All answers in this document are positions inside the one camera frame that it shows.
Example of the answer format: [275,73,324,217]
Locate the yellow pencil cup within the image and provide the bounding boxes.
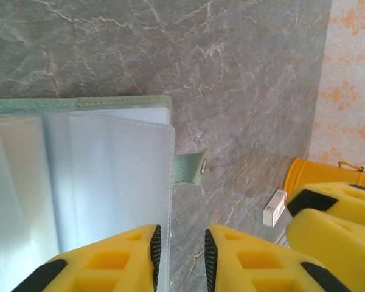
[284,157,365,195]

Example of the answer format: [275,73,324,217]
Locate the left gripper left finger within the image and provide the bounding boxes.
[12,224,162,292]

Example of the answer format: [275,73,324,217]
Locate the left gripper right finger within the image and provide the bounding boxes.
[204,224,353,292]

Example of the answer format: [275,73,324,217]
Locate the small white box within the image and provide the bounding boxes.
[263,189,288,228]

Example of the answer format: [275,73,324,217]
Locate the green card holder wallet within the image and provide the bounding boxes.
[0,94,212,292]

